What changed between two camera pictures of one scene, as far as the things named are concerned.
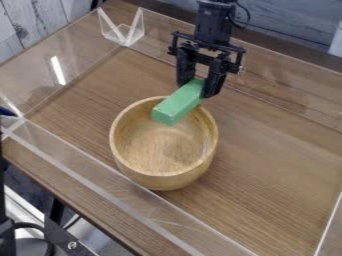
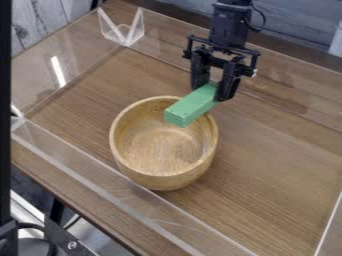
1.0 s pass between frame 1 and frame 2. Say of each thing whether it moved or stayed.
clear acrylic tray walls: stayed
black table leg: stayed
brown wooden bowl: stayed
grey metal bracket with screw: stayed
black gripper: moved
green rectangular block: moved
